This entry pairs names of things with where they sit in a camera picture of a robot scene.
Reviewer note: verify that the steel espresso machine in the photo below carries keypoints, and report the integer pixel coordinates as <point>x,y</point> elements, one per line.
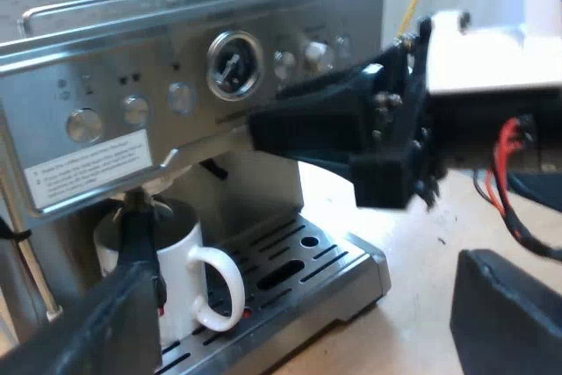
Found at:
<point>145,63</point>

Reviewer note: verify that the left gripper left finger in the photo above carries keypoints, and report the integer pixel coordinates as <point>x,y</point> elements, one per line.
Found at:
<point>101,331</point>

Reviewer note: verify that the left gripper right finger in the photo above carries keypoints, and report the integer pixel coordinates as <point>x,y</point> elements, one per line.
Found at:
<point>509,322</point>

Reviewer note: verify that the white mug, red black print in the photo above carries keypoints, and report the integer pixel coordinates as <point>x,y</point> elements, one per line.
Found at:
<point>180,274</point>

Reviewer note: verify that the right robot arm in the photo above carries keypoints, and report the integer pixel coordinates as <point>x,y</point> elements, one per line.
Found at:
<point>487,54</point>

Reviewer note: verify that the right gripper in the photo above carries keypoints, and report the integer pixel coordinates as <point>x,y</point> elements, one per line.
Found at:
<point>404,98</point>

